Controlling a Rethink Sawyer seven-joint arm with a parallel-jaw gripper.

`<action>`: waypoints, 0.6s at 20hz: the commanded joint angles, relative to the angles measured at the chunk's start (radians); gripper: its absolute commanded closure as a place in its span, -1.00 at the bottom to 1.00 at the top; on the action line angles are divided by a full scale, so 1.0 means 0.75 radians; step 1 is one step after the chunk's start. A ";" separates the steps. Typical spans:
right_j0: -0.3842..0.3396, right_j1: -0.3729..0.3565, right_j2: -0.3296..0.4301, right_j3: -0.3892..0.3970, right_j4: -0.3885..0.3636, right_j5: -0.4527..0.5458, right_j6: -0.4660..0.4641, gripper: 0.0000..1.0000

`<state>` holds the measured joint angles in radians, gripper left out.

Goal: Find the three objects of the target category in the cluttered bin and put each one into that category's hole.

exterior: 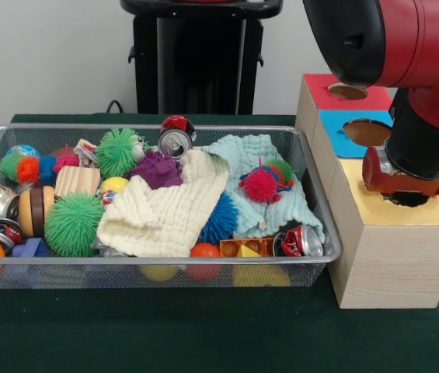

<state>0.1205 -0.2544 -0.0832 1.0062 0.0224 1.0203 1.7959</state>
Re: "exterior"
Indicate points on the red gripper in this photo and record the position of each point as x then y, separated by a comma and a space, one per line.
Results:
405, 184

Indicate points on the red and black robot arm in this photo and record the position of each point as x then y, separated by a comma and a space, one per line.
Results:
417, 39

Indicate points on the wooden box three holes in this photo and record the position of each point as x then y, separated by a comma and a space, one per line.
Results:
390, 264

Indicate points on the crushed red soda can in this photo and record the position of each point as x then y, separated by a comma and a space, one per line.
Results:
298, 241

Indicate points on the pink spiky rubber toy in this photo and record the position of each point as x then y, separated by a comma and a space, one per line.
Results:
258, 182

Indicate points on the mint waffle cloth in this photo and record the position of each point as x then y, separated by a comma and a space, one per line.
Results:
250, 151

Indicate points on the uncrushed red soda can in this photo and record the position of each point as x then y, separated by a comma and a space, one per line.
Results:
173, 143

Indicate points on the cream waffle cloth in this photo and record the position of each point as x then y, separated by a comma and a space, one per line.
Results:
164, 221

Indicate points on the dark green table cloth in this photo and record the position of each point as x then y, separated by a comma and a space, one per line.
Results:
203, 330

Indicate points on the purple spiky rubber toy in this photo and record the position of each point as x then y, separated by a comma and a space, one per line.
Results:
155, 171

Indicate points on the green puffer toy white face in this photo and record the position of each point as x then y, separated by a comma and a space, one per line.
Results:
118, 151

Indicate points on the plain green puffer ball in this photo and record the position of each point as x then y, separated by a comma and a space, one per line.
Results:
73, 225

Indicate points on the wooden toy burger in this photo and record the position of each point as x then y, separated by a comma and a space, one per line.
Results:
28, 211

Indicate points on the multicoloured fuzzy caterpillar toy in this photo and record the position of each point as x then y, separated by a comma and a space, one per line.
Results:
26, 171

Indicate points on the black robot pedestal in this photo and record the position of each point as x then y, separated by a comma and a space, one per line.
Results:
199, 58

